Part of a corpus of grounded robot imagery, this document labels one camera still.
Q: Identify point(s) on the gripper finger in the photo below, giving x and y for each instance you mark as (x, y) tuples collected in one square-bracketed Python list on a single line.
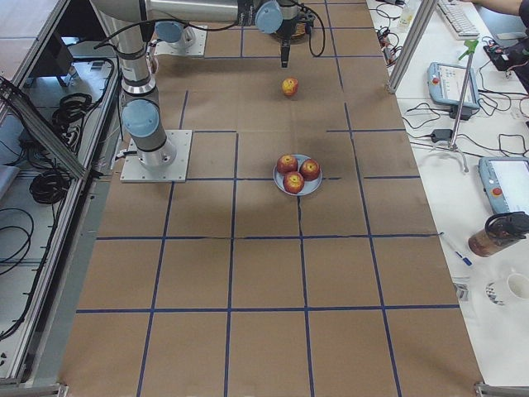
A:
[(284, 58)]

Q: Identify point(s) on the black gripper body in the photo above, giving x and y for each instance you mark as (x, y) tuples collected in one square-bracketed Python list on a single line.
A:
[(284, 46)]

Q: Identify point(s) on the yellow-red apple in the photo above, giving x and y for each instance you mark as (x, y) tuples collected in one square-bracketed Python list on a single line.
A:
[(289, 87)]

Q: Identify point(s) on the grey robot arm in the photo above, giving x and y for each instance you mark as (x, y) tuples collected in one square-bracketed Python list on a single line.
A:
[(266, 16), (138, 91)]

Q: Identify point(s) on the red apple plate top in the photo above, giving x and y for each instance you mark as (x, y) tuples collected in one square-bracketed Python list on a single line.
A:
[(287, 163)]

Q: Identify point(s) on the red apple plate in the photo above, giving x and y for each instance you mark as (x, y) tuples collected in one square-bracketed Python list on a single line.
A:
[(293, 182), (310, 169), (287, 163)]

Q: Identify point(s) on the red apple plate right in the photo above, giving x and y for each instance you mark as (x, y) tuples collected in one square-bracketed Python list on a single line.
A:
[(310, 169)]

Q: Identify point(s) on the red apple plate front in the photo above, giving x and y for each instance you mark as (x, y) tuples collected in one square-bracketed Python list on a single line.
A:
[(293, 182)]

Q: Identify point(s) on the light blue plate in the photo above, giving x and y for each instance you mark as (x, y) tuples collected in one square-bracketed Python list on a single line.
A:
[(309, 187)]

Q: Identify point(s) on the small clear bottle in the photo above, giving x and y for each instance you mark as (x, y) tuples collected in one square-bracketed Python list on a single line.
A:
[(407, 15)]

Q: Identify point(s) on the far teach pendant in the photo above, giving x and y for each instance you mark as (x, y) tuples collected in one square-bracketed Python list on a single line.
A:
[(445, 84)]

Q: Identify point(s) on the teach pendant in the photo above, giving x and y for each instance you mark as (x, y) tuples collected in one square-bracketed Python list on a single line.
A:
[(505, 182), (445, 84)]

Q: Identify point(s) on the white keyboard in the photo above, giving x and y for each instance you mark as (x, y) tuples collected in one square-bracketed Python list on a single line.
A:
[(457, 21)]

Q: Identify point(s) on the black power adapter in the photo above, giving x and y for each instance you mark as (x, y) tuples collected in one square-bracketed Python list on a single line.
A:
[(439, 135)]

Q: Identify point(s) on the metal tripod stand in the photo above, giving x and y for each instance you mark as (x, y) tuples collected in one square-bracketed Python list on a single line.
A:
[(451, 145)]

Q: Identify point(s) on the near teach pendant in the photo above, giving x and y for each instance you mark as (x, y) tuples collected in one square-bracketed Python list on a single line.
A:
[(505, 182)]

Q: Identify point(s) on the white blue pen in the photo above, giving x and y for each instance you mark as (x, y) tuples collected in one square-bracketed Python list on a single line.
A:
[(455, 249)]

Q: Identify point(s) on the dark drink bottle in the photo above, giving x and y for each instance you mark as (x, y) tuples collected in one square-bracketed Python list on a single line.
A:
[(500, 231)]

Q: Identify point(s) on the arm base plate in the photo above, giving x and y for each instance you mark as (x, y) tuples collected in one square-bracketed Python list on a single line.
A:
[(182, 43), (168, 164)]

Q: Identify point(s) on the aluminium frame post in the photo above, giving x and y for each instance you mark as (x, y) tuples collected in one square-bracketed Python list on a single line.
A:
[(422, 16)]

